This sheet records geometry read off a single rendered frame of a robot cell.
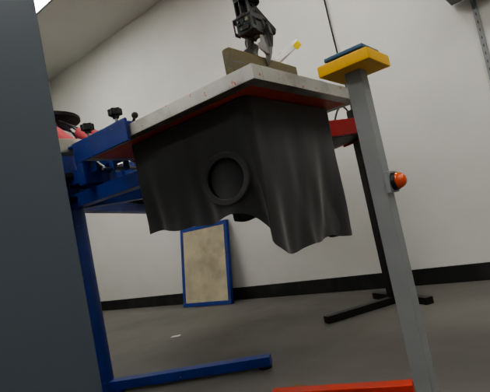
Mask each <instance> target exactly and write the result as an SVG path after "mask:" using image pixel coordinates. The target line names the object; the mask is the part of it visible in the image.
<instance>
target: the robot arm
mask: <svg viewBox="0 0 490 392"><path fill-rule="evenodd" d="M258 4H259V0H233V6H234V10H235V13H236V18H235V19H234V20H233V21H232V22H233V29H234V33H235V37H237V38H241V37H242V38H243V39H245V41H244V42H245V46H246V50H244V52H247V53H250V54H255V55H257V56H259V55H258V50H259V48H260V50H262V51H263V52H264V53H265V56H266V62H267V66H269V65H270V63H271V56H272V47H273V36H274V35H275V34H276V29H275V28H274V26H273V25H272V24H271V23H270V22H269V20H268V19H267V18H266V17H265V16H264V14H263V13H262V12H261V11H260V10H259V9H258V7H257V6H258ZM235 26H236V28H237V32H238V34H237V33H236V30H235ZM259 38H260V42H259V43H258V45H257V44H255V43H254V41H255V42H257V39H259Z"/></svg>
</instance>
